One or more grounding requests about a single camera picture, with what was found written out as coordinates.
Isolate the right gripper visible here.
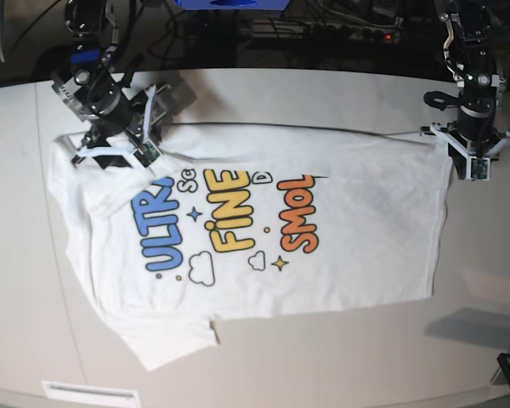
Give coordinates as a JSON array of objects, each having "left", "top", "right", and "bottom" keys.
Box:
[{"left": 70, "top": 85, "right": 162, "bottom": 170}]

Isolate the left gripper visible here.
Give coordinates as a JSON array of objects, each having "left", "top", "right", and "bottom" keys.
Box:
[{"left": 420, "top": 123, "right": 510, "bottom": 180}]

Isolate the white printed T-shirt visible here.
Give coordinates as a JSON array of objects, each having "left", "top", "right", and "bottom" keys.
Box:
[{"left": 48, "top": 125, "right": 451, "bottom": 371}]

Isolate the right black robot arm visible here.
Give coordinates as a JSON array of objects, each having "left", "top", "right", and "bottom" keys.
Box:
[{"left": 51, "top": 1, "right": 160, "bottom": 169}]

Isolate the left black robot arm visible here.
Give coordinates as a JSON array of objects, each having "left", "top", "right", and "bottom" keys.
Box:
[{"left": 421, "top": 1, "right": 510, "bottom": 181}]

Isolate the black power strip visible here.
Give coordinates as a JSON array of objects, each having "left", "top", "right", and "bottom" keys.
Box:
[{"left": 241, "top": 20, "right": 400, "bottom": 44}]

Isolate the blue box at top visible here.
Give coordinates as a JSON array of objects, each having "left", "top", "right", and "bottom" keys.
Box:
[{"left": 174, "top": 0, "right": 289, "bottom": 11}]

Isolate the white paper label strip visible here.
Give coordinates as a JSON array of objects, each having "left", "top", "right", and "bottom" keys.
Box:
[{"left": 42, "top": 381, "right": 139, "bottom": 407}]

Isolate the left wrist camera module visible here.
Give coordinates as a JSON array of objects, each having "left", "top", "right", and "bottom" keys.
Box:
[{"left": 466, "top": 156, "right": 491, "bottom": 181}]

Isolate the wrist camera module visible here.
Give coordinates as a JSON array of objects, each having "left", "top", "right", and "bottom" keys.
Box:
[
  {"left": 134, "top": 141, "right": 162, "bottom": 167},
  {"left": 466, "top": 156, "right": 491, "bottom": 181}
]

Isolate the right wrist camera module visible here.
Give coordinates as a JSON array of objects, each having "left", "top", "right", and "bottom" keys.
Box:
[{"left": 134, "top": 141, "right": 162, "bottom": 167}]

